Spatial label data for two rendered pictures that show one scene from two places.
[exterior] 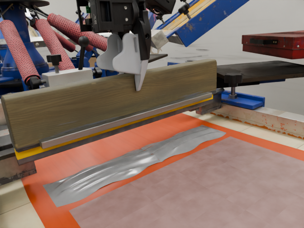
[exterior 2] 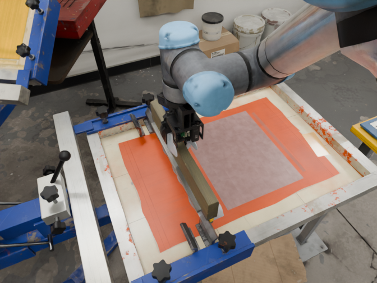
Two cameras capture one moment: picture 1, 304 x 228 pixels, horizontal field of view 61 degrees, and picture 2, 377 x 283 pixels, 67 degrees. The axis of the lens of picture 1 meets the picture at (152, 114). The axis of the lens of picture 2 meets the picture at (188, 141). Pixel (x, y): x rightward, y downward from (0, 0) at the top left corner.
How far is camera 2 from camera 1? 0.80 m
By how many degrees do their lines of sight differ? 69
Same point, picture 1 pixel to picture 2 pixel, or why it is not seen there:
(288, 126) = not seen: hidden behind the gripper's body
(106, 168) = not seen: hidden behind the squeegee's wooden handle
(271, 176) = (224, 135)
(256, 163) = (212, 134)
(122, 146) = (169, 183)
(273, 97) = not seen: outside the picture
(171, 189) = (223, 169)
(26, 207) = (220, 229)
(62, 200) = (220, 213)
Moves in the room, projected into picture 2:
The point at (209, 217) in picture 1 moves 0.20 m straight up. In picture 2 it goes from (243, 163) to (253, 118)
